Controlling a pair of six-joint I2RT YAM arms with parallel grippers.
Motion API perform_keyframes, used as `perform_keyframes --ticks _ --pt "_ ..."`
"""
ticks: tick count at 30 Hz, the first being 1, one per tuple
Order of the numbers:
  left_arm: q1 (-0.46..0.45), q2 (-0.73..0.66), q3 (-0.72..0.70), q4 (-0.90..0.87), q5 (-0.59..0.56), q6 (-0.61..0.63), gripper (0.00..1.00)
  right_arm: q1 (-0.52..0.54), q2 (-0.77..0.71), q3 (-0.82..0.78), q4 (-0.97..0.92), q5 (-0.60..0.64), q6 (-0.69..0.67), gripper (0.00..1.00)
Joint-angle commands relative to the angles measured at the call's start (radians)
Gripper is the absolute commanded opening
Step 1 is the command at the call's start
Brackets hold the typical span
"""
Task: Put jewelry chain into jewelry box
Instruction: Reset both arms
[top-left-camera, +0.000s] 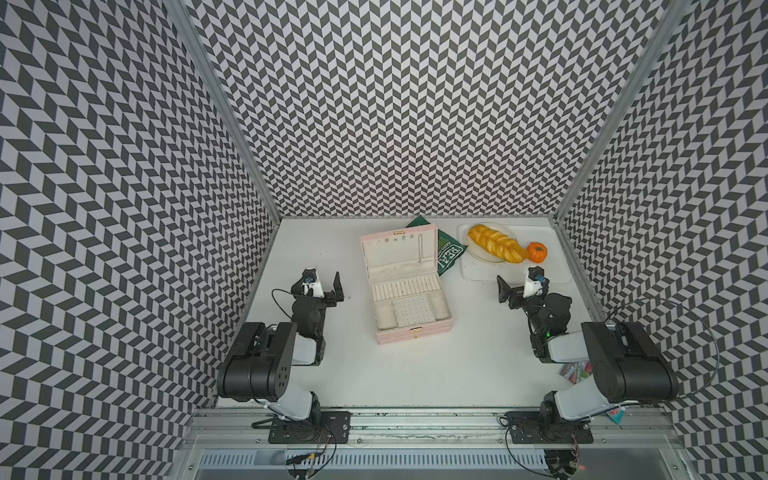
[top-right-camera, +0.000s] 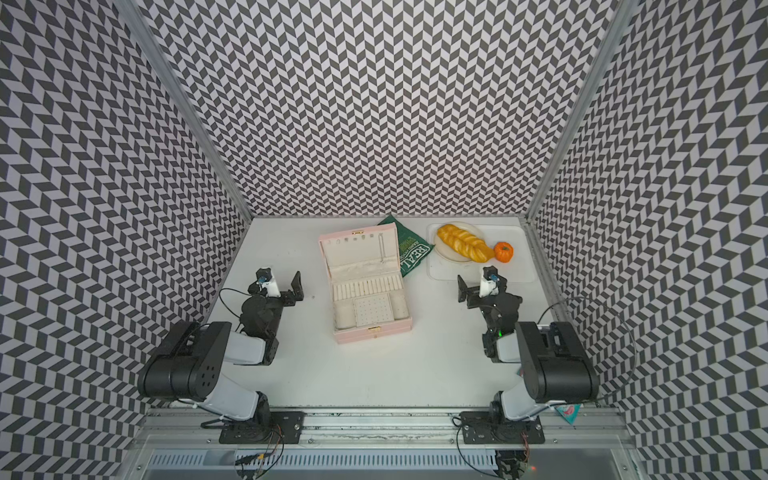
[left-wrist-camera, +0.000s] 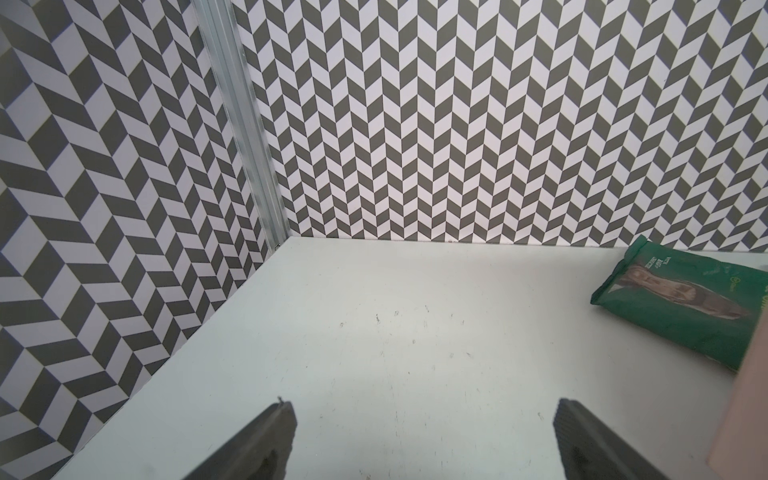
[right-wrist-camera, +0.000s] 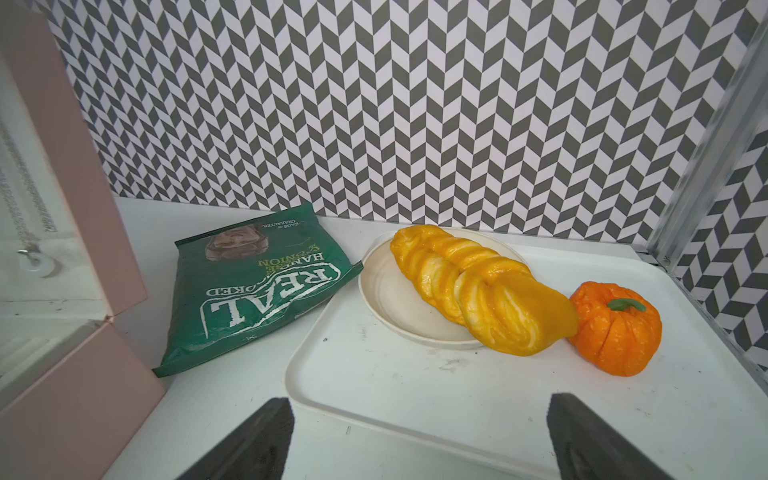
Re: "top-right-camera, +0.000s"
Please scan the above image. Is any pink jewelry box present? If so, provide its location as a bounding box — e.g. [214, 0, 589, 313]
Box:
[319, 224, 413, 344]

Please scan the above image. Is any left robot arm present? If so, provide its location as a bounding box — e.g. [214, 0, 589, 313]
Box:
[137, 268, 304, 443]

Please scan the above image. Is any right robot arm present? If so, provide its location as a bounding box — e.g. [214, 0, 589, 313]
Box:
[457, 268, 599, 426]

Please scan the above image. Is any braided bread loaf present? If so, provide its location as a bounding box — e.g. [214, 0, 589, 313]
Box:
[437, 224, 495, 263]

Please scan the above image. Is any clear glass plate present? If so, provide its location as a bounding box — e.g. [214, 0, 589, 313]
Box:
[431, 221, 485, 263]

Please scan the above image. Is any small orange pumpkin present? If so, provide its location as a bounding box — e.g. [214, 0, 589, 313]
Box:
[493, 241, 515, 263]

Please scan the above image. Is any green snack bag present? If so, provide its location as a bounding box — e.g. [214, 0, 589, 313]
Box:
[379, 215, 434, 277]

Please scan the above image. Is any teal candy bag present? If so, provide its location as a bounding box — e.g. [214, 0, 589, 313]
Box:
[554, 404, 582, 426]

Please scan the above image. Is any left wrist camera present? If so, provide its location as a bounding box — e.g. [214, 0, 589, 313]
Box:
[256, 268, 280, 298]

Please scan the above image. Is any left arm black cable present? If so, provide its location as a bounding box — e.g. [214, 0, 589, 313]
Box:
[217, 287, 250, 328]

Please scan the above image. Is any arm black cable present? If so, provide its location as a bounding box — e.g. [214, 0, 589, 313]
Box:
[536, 298, 638, 409]
[217, 287, 250, 328]

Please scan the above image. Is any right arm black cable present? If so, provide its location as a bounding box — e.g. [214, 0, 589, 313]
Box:
[536, 298, 638, 409]

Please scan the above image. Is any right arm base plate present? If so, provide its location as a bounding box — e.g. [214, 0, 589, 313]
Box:
[454, 411, 545, 445]

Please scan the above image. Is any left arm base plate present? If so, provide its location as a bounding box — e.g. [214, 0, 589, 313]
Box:
[218, 411, 306, 445]

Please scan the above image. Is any aluminium mounting rail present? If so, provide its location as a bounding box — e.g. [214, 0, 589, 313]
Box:
[128, 406, 637, 451]

